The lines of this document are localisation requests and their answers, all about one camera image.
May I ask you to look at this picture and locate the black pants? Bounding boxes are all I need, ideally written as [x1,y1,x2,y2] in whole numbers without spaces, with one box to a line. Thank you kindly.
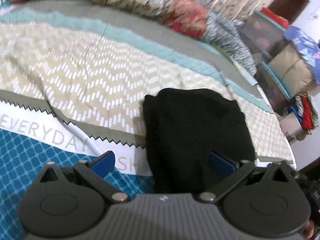
[143,88,256,194]

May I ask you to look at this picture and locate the red clothes pile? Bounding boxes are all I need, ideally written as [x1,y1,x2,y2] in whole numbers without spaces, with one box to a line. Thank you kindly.
[288,92,319,141]

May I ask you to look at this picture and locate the patterned bedsheet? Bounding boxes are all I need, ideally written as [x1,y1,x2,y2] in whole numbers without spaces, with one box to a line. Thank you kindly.
[1,0,296,239]

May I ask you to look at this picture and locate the clear plastic storage bins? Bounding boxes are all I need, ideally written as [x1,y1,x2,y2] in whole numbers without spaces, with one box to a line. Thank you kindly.
[237,10,316,116]

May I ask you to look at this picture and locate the black white patterned cloth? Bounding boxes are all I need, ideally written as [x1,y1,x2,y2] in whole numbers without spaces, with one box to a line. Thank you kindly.
[202,11,257,76]

